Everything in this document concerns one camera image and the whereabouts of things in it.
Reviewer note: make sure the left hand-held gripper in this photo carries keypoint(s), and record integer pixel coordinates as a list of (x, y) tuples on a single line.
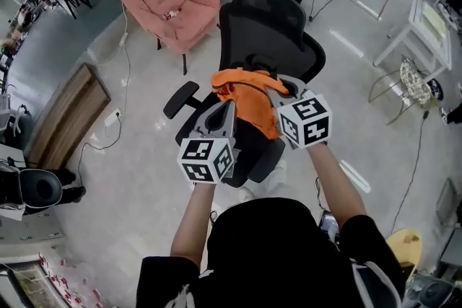
[(202, 158)]

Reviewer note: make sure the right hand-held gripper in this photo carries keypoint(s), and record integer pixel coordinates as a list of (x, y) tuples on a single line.
[(307, 122)]

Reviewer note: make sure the orange fabric bag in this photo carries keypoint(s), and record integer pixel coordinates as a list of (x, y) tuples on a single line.
[(252, 101)]

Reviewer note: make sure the black mesh office chair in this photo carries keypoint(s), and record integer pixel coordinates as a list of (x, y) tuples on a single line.
[(263, 21)]

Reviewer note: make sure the person's left forearm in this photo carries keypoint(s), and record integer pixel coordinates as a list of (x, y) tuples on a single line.
[(195, 216)]

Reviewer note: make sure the person's right forearm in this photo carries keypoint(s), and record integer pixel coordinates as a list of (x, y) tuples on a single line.
[(335, 184)]

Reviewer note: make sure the person's white shoe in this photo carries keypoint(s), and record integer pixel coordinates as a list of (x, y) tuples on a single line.
[(248, 193)]

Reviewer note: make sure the white power strip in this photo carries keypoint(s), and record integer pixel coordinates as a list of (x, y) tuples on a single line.
[(113, 117), (123, 39)]

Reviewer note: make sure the small bottle with red label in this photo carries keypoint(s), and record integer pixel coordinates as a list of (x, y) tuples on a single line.
[(170, 14)]

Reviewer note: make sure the wooden stick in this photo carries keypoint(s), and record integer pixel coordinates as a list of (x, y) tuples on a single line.
[(383, 7)]

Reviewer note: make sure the patterned round cushion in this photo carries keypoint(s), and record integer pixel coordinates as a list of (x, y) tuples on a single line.
[(415, 81)]

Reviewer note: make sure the black smartphone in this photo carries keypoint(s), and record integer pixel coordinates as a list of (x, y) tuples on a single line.
[(329, 224)]

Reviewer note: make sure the person's black shirt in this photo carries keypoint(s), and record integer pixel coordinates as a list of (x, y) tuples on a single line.
[(274, 256)]

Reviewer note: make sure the wooden panel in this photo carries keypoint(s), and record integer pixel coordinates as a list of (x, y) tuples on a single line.
[(68, 115)]

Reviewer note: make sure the white side table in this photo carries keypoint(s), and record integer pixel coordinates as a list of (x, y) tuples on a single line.
[(429, 19)]

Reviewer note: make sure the black round padded seat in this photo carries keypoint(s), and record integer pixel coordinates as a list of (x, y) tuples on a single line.
[(41, 188)]

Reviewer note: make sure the yellow oval board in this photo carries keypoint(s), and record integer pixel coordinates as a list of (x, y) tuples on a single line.
[(406, 245)]

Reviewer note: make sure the scatter of red packets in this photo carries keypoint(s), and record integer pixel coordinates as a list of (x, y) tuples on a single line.
[(65, 285)]

